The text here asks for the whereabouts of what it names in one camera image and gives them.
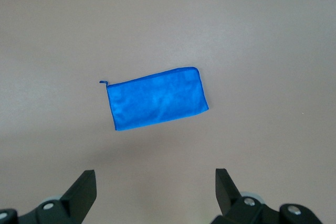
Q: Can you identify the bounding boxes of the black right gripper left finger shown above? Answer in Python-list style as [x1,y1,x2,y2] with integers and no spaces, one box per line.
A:
[0,169,98,224]

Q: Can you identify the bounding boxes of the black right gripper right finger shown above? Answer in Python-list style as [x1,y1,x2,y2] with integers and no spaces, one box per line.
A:
[211,168,322,224]

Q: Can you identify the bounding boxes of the blue microfibre towel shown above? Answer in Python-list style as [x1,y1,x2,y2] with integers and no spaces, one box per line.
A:
[99,66,210,132]

